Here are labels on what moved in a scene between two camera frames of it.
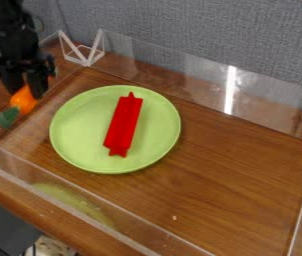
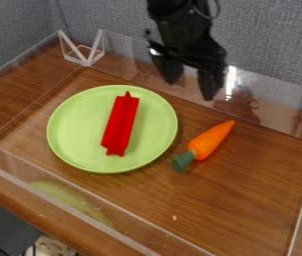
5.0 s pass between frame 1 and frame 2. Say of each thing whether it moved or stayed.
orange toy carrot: moved
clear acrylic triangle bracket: stayed
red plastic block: stayed
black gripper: moved
